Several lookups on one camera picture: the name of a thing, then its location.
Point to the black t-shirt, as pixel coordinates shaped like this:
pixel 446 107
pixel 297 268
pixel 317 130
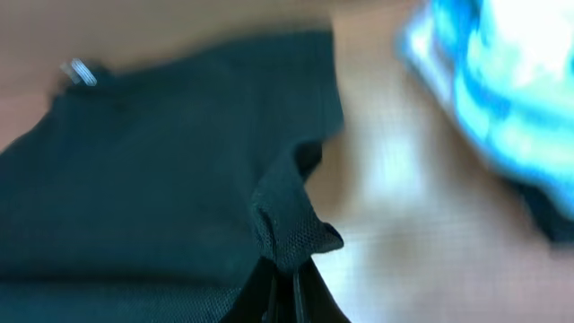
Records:
pixel 150 196

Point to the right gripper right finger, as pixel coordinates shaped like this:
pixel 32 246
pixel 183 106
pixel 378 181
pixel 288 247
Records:
pixel 313 303

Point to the light blue printed t-shirt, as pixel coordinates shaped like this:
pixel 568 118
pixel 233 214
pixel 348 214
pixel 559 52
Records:
pixel 503 70

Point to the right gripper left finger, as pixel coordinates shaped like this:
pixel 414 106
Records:
pixel 256 302

